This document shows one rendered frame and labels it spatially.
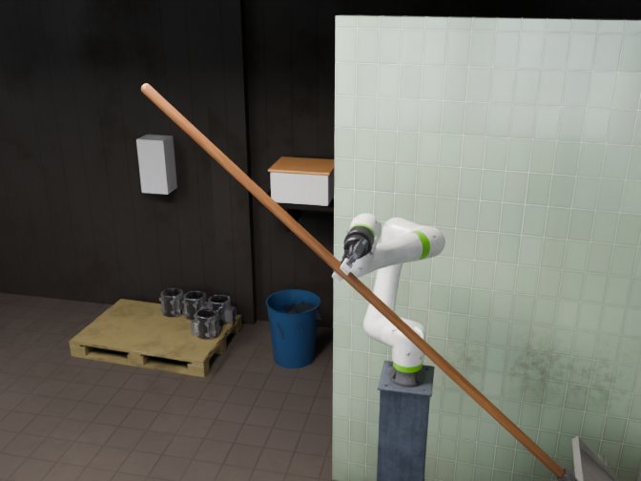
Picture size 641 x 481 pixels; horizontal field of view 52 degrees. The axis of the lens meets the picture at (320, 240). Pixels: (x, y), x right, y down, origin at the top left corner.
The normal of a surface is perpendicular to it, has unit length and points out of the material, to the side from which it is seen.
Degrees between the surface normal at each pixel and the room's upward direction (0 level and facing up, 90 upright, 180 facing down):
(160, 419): 0
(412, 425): 90
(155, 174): 90
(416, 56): 90
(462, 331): 90
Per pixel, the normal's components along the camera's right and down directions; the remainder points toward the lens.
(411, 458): -0.22, 0.36
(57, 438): 0.00, -0.93
